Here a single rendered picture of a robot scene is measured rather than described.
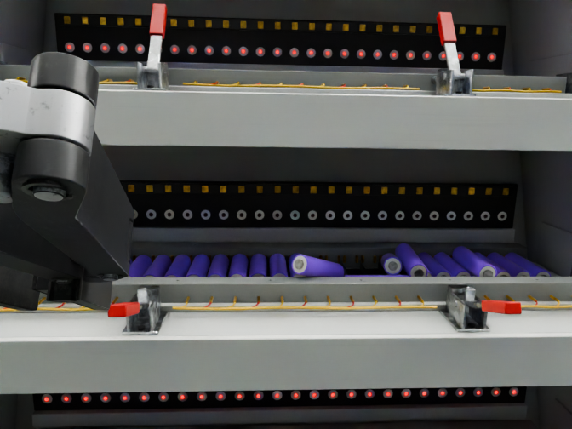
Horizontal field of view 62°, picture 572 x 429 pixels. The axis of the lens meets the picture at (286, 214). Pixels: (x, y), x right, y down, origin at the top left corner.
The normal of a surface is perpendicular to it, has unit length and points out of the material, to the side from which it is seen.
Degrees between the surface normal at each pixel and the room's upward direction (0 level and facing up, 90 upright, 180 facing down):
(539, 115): 110
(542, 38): 90
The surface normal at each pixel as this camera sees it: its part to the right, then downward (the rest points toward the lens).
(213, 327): 0.02, -0.98
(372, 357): 0.05, 0.22
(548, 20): -1.00, 0.00
